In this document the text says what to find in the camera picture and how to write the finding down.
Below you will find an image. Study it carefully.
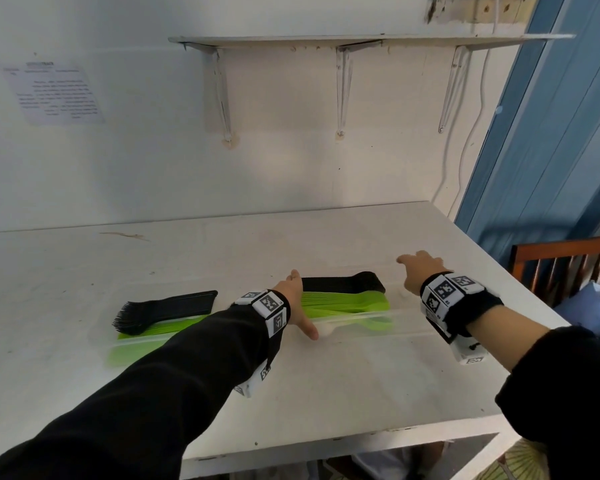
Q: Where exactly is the person's right hand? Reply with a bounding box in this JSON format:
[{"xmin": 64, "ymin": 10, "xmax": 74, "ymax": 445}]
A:
[{"xmin": 396, "ymin": 250, "xmax": 451, "ymax": 297}]

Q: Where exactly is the person's left hand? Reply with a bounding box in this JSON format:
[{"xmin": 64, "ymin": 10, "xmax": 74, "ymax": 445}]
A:
[{"xmin": 272, "ymin": 269, "xmax": 320, "ymax": 341}]

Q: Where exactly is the clear plastic container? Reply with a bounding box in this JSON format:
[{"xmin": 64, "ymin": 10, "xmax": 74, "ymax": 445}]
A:
[
  {"xmin": 259, "ymin": 267, "xmax": 431, "ymax": 345},
  {"xmin": 89, "ymin": 289, "xmax": 261, "ymax": 368}
]

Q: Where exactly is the stack of green spoons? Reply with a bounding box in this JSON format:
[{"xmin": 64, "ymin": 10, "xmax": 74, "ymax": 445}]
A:
[{"xmin": 299, "ymin": 290, "xmax": 395, "ymax": 331}]

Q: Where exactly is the stack of black spoons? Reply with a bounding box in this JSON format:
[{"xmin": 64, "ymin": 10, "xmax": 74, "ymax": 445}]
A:
[{"xmin": 301, "ymin": 271, "xmax": 387, "ymax": 294}]

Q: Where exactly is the stack of white spoons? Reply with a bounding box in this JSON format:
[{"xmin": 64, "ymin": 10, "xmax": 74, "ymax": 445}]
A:
[{"xmin": 315, "ymin": 319, "xmax": 371, "ymax": 341}]

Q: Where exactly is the stack of black forks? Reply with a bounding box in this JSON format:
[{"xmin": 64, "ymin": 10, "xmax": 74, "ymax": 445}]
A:
[{"xmin": 111, "ymin": 290, "xmax": 219, "ymax": 337}]

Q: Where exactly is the person's left forearm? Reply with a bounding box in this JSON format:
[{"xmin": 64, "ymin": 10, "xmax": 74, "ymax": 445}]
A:
[{"xmin": 0, "ymin": 304, "xmax": 281, "ymax": 480}]

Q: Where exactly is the black marker left wrist band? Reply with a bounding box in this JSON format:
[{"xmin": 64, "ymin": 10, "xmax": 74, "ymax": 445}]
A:
[{"xmin": 232, "ymin": 289, "xmax": 292, "ymax": 375}]

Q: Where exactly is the black marker wrist band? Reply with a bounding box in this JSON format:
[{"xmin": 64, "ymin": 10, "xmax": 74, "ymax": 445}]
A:
[
  {"xmin": 419, "ymin": 272, "xmax": 505, "ymax": 341},
  {"xmin": 232, "ymin": 289, "xmax": 292, "ymax": 375}
]

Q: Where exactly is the black marker right wrist band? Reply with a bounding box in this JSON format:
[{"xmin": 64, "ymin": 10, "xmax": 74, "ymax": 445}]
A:
[{"xmin": 419, "ymin": 272, "xmax": 505, "ymax": 341}]

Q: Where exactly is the blue fabric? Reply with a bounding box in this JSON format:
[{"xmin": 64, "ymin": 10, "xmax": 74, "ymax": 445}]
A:
[{"xmin": 555, "ymin": 282, "xmax": 600, "ymax": 341}]

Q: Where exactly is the blue door panel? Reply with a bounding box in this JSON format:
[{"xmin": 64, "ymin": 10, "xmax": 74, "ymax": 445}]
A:
[{"xmin": 453, "ymin": 0, "xmax": 600, "ymax": 268}]

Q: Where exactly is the white plastic bag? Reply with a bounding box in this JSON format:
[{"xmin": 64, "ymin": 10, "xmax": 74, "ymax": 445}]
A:
[{"xmin": 352, "ymin": 444, "xmax": 431, "ymax": 480}]

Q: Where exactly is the striped yellow fabric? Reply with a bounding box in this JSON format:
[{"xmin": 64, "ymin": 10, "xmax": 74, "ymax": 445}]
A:
[{"xmin": 475, "ymin": 439, "xmax": 551, "ymax": 480}]

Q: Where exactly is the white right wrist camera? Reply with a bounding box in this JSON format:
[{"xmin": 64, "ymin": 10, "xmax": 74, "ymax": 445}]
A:
[{"xmin": 449, "ymin": 337, "xmax": 487, "ymax": 367}]

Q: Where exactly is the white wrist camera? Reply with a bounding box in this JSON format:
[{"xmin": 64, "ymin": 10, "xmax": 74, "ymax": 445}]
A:
[
  {"xmin": 449, "ymin": 337, "xmax": 487, "ymax": 367},
  {"xmin": 233, "ymin": 362, "xmax": 272, "ymax": 399}
]

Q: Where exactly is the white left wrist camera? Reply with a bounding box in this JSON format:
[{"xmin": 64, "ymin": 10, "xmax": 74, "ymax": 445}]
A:
[{"xmin": 233, "ymin": 362, "xmax": 272, "ymax": 399}]

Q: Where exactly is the white wall cable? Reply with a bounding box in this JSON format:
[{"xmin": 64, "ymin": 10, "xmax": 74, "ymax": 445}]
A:
[{"xmin": 432, "ymin": 0, "xmax": 501, "ymax": 218}]

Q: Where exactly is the metal wall bracket frame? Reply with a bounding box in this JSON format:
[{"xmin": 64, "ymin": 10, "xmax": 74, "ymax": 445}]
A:
[{"xmin": 168, "ymin": 33, "xmax": 576, "ymax": 143}]

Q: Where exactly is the wooden wall board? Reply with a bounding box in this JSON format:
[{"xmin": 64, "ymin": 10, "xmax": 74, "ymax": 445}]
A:
[{"xmin": 425, "ymin": 0, "xmax": 541, "ymax": 25}]

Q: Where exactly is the printed paper wall notice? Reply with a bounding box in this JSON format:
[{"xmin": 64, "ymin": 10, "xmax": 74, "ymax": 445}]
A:
[{"xmin": 0, "ymin": 62, "xmax": 106, "ymax": 127}]

